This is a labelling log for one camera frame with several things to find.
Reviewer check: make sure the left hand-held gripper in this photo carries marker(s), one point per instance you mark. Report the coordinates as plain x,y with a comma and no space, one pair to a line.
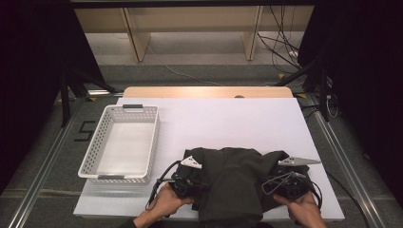
187,183

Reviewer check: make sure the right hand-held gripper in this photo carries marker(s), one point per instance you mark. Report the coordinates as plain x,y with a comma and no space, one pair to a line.
293,186

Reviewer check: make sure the dark grey garment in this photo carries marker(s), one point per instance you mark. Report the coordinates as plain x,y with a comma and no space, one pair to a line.
234,183

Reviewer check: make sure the white perforated plastic basket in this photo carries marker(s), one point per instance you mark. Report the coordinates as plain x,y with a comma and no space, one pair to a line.
126,148

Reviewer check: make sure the person's right hand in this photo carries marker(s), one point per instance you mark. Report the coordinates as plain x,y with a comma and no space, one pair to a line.
301,209

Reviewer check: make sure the person's left hand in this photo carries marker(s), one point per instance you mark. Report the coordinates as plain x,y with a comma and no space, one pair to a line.
168,202

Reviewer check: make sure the black metal stand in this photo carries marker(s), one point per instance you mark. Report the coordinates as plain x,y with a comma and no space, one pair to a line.
323,95

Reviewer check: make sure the black curtain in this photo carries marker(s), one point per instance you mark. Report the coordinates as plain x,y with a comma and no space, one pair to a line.
31,79
364,79

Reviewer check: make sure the black tripod stand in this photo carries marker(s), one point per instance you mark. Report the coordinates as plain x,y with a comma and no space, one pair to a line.
65,101

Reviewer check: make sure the light wooden shelf unit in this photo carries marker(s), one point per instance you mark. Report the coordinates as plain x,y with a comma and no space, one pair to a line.
136,41

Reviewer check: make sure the long aluminium floor rail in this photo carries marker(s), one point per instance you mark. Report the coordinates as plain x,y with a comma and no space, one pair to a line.
44,171
333,142

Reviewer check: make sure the short aluminium rail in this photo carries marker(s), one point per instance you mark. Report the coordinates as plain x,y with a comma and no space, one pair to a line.
104,92

